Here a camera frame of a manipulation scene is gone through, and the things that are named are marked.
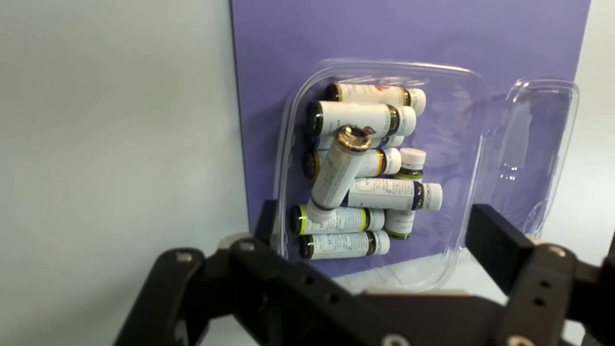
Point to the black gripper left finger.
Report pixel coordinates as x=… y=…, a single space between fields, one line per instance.
x=278 y=301

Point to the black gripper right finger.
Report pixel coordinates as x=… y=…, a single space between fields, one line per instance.
x=547 y=284

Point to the white bottle brown cap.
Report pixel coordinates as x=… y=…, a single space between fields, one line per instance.
x=341 y=165

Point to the clear plastic box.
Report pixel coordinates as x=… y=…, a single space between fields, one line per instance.
x=443 y=148

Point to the white bottle yellow band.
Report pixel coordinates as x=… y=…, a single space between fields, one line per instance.
x=345 y=219

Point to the white bottle bottom row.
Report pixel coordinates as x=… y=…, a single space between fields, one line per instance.
x=345 y=244

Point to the white bottle row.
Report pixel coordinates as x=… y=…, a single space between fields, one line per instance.
x=378 y=94
x=345 y=244
x=376 y=163

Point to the clear plastic box lid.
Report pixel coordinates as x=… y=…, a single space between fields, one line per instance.
x=524 y=146

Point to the white bottle right middle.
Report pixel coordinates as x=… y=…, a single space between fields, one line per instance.
x=395 y=194

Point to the white bottle centre row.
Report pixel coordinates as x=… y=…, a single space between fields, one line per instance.
x=376 y=163

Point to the white bottle black cap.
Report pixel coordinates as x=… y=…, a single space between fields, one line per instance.
x=386 y=119

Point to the white bottle top row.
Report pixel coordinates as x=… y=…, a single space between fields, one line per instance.
x=378 y=94

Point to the purple paper mat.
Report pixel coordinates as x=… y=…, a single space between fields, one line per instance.
x=280 y=42

